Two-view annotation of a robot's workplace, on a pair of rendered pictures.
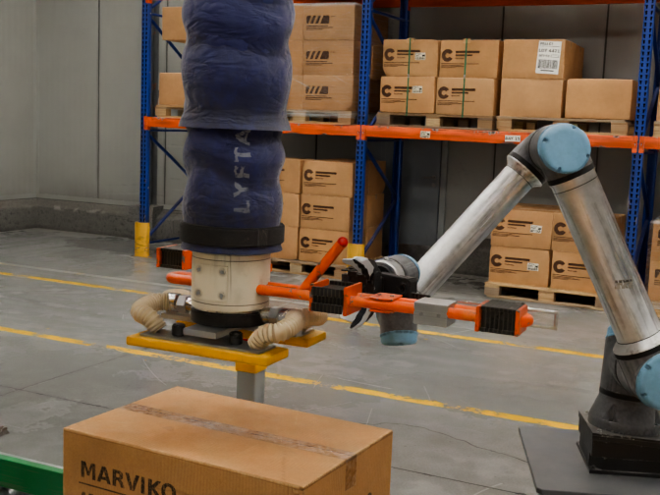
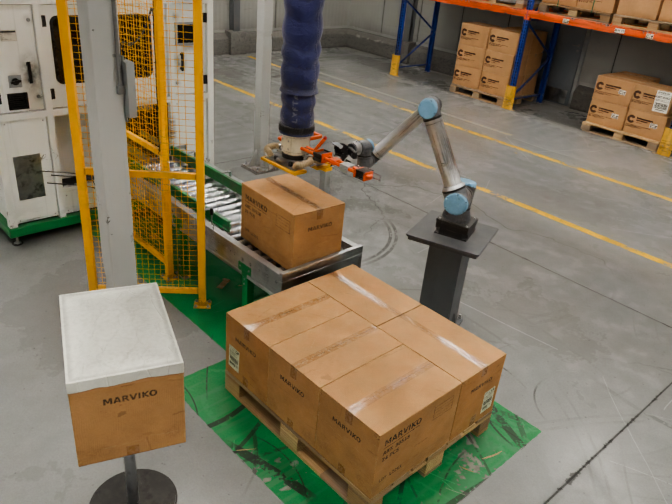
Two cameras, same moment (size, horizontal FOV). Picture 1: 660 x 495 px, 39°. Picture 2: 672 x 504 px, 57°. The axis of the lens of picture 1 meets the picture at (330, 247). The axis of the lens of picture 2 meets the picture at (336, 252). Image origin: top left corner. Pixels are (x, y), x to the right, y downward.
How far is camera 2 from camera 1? 2.13 m
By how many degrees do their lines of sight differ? 27
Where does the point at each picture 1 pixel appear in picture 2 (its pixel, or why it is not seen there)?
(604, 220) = (439, 139)
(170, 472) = (265, 203)
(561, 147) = (424, 108)
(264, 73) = (303, 76)
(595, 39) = not seen: outside the picture
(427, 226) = (568, 77)
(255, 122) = (299, 92)
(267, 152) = (304, 102)
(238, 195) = (293, 117)
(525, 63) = not seen: outside the picture
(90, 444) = (248, 189)
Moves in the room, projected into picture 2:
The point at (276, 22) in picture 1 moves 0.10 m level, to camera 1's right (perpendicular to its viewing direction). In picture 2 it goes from (308, 58) to (324, 60)
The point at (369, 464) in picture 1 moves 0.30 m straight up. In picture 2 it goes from (330, 212) to (334, 167)
